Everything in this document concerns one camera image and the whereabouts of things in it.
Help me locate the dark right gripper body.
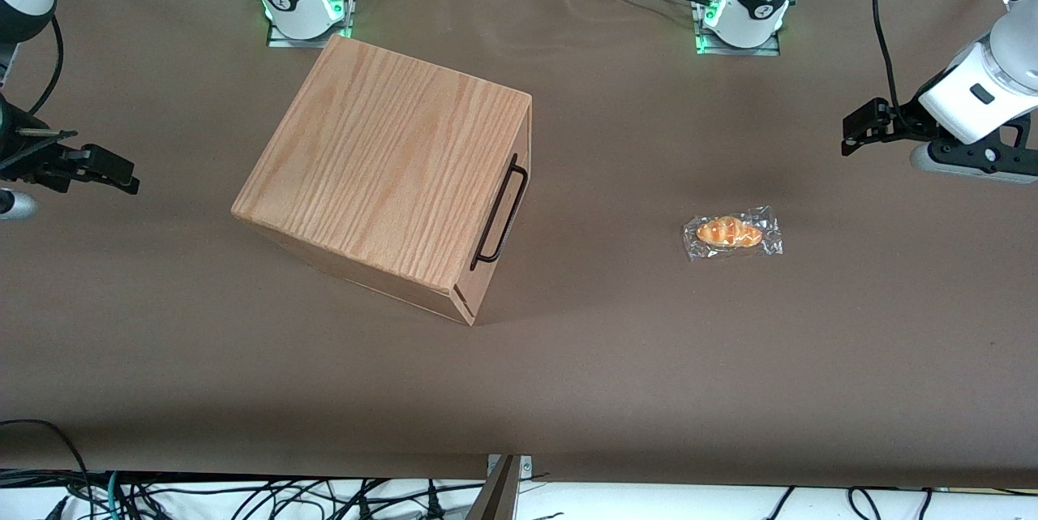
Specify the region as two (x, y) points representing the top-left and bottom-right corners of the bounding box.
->
(0, 94), (37, 184)

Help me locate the black metal drawer handle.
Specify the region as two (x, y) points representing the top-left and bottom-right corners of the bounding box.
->
(470, 153), (530, 270)

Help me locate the oak wooden drawer cabinet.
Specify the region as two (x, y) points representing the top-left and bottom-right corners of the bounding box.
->
(231, 33), (534, 328)

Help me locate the bread roll in clear wrapper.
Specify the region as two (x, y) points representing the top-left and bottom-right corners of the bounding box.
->
(681, 205), (784, 263)

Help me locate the brown table cover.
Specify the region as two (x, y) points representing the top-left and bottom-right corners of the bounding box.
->
(0, 0), (1038, 490)

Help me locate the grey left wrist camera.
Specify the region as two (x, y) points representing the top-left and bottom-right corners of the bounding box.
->
(908, 116), (1038, 185)

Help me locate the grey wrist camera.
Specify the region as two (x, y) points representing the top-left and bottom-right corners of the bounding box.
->
(0, 189), (38, 221)
(908, 116), (1038, 185)

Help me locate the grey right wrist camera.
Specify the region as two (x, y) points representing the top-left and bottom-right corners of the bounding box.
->
(0, 189), (38, 221)

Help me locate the black left wrist camera cable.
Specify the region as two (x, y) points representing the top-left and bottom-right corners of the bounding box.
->
(871, 0), (903, 111)

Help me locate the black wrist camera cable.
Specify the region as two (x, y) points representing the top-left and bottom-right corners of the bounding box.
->
(871, 0), (903, 111)
(28, 13), (66, 117)

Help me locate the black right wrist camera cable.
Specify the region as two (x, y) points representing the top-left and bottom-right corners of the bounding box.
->
(28, 13), (66, 117)

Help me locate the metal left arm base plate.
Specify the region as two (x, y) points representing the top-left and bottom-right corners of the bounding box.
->
(694, 32), (782, 57)

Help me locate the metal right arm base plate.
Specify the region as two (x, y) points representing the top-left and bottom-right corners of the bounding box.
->
(266, 17), (355, 48)

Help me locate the black looped floor cable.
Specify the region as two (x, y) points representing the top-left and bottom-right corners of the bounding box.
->
(0, 419), (92, 505)

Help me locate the black cable tangle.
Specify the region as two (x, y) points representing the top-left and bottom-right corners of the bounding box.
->
(122, 475), (487, 520)

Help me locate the metal edge bracket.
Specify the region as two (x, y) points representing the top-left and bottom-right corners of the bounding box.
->
(487, 454), (534, 498)

